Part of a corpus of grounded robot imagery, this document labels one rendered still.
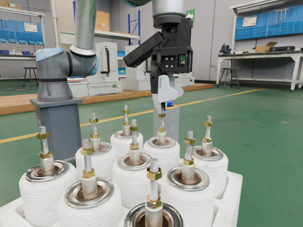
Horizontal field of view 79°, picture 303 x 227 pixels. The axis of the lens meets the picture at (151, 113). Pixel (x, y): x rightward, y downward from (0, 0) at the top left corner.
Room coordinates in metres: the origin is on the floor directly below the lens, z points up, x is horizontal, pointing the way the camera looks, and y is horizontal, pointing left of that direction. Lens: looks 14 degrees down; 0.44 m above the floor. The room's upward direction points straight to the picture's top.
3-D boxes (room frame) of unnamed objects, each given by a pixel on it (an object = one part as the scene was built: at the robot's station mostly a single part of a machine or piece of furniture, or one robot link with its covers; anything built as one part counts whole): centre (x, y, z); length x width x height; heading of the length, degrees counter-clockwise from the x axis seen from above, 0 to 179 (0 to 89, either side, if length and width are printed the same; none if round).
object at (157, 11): (0.45, -0.04, 0.57); 0.08 x 0.08 x 0.05
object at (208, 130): (0.40, -0.13, 0.30); 0.01 x 0.01 x 0.08
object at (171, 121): (0.64, -0.05, 0.16); 0.07 x 0.07 x 0.31; 58
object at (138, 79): (3.69, -0.17, 0.45); 1.51 x 0.57 x 0.74; 132
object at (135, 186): (0.36, 0.04, 0.16); 0.10 x 0.10 x 0.18
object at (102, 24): (5.65, 1.61, 1.70); 0.72 x 0.58 x 0.50; 135
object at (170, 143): (0.46, -0.03, 0.25); 0.08 x 0.08 x 0.01
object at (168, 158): (0.46, -0.03, 0.16); 0.10 x 0.10 x 0.18
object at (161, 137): (0.46, -0.03, 0.26); 0.02 x 0.02 x 0.03
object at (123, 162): (0.36, 0.04, 0.25); 0.08 x 0.08 x 0.01
